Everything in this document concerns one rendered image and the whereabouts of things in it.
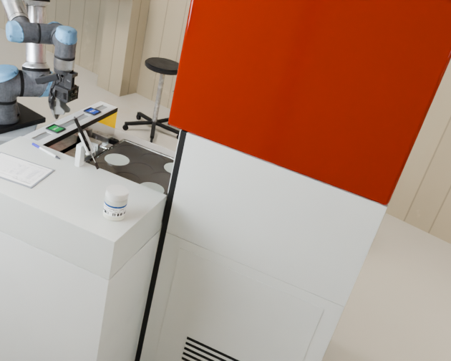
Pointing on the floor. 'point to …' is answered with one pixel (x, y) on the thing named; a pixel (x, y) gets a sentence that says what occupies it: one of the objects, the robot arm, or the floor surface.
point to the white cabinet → (60, 304)
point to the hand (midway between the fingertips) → (55, 115)
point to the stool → (167, 67)
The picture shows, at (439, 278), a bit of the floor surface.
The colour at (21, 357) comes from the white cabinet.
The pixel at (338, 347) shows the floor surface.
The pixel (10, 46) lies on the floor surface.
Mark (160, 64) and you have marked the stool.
